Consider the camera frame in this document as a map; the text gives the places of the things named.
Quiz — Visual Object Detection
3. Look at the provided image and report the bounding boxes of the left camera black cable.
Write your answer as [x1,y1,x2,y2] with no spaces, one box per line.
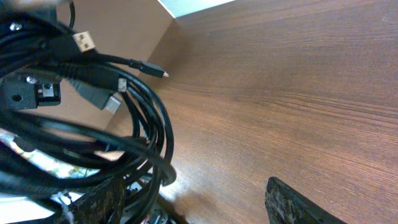
[67,0,76,30]

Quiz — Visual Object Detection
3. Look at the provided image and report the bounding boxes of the thick black USB cable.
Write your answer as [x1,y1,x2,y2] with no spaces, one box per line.
[0,29,178,224]

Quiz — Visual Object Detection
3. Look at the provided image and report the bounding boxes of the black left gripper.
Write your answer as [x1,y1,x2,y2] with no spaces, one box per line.
[0,9,63,110]

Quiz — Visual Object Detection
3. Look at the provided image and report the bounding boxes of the thin black micro-USB cable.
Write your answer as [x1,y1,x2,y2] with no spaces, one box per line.
[0,52,170,141]

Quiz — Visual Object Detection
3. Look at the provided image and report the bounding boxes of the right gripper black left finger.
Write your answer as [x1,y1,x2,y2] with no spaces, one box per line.
[58,177,126,224]

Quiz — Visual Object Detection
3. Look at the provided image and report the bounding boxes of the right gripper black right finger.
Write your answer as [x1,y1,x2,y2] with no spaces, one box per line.
[265,177,346,224]

